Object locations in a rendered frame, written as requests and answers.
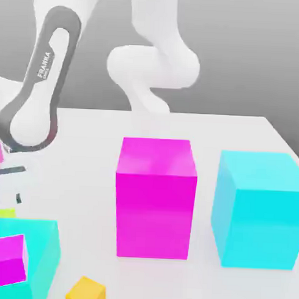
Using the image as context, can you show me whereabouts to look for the large cyan box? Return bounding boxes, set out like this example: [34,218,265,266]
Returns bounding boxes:
[208,149,299,271]

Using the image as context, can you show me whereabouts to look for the large turquoise box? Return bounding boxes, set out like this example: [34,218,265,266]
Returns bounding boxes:
[0,217,63,299]

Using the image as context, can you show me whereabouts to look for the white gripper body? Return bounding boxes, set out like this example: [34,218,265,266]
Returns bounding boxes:
[0,163,30,190]

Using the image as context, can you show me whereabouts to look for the small magenta cube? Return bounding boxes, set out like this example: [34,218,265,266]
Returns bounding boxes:
[0,233,31,290]

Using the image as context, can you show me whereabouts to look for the large magenta box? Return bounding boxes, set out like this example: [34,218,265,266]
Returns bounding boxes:
[112,136,199,261]

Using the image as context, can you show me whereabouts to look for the small yellow cube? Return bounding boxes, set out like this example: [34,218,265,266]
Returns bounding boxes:
[65,275,108,299]

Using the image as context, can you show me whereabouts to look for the small lime cube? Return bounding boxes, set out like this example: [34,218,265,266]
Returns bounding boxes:
[0,207,17,220]

